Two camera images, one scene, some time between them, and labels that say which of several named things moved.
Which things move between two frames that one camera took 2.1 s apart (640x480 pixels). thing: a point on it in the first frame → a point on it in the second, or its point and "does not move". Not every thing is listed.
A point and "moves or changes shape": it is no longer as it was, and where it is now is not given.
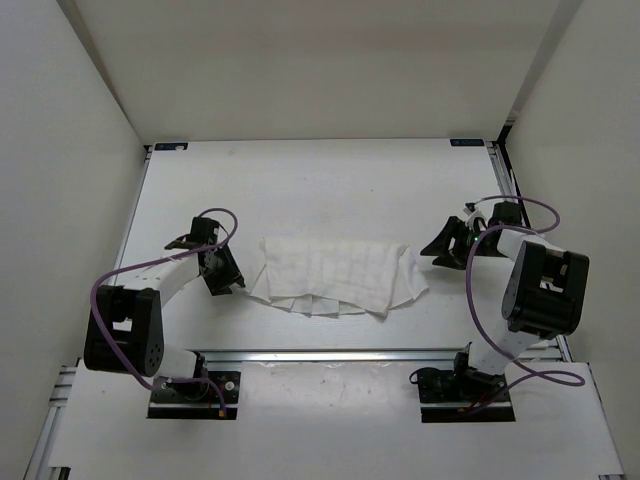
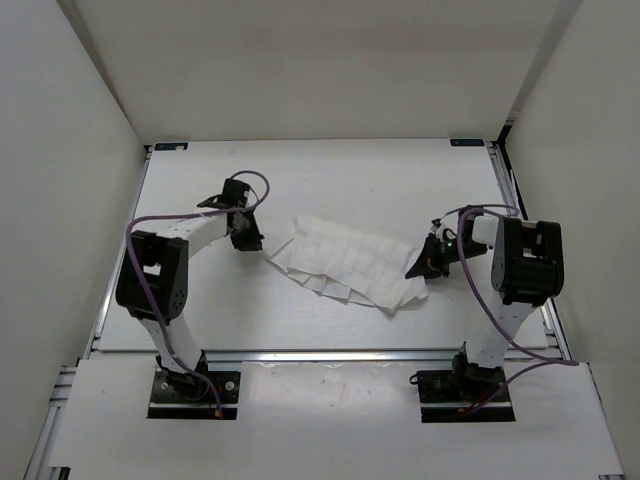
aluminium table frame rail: x=329 y=356 does not move
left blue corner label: x=174 y=146 does not move
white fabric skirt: x=320 y=277 moves or changes shape
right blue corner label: x=467 y=142 does not move
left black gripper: x=232 y=273 → x=252 y=240
